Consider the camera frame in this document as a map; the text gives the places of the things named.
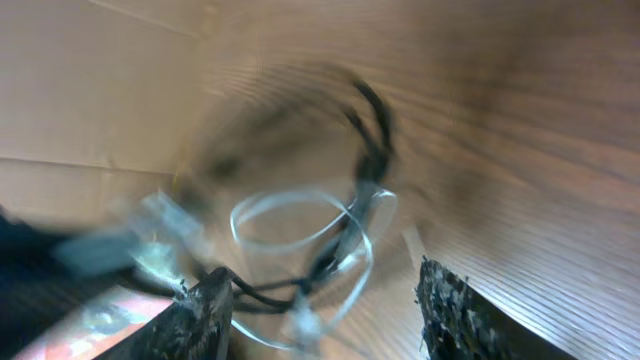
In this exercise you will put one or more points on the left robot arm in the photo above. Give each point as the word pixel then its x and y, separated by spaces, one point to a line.
pixel 47 274

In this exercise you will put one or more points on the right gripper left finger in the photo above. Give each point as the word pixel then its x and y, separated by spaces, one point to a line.
pixel 197 327

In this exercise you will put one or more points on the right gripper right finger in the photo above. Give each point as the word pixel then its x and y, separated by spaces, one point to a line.
pixel 461 324

